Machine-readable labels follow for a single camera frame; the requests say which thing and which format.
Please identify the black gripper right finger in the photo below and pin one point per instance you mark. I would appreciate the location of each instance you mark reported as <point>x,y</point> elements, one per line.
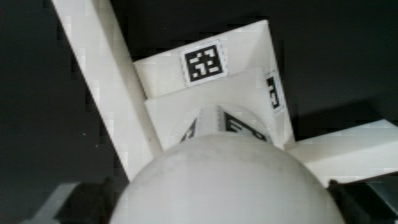
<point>367,199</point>

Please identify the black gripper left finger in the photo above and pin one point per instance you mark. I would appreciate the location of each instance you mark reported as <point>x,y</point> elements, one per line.
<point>81,204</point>

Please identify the white lamp bulb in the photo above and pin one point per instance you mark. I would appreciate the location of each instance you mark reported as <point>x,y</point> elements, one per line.
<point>225,180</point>

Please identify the white lamp base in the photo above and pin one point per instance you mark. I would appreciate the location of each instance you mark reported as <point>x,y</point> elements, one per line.
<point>219,72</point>

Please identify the white right fence bar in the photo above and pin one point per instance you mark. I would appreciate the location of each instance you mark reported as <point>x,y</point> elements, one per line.
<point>351,154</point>

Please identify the white fence bar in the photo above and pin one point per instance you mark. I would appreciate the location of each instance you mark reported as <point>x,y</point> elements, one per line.
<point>93,31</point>
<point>351,154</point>

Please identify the white front fence bar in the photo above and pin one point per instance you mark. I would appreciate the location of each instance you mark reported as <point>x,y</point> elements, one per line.
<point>93,31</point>

